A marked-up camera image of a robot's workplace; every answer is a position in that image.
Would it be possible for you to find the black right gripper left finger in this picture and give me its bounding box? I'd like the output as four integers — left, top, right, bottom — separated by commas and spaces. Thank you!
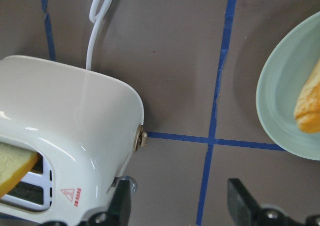
44, 178, 132, 226

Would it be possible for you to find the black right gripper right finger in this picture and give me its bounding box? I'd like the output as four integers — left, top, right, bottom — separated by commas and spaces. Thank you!
227, 178, 320, 225

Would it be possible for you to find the white two-slot toaster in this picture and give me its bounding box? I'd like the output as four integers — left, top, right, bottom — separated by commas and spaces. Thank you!
0, 56, 148, 225

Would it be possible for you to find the toast slice in toaster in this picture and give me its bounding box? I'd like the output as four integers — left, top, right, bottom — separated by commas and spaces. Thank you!
0, 142, 39, 197

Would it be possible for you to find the triangular bread on plate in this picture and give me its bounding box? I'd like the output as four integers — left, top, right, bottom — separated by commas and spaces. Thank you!
294, 60, 320, 133

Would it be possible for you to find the pale green plate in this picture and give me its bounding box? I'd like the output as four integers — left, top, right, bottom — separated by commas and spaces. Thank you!
255, 13, 320, 160

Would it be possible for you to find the white toaster power cord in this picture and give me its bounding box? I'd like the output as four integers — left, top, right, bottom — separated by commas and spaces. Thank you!
86, 0, 120, 71

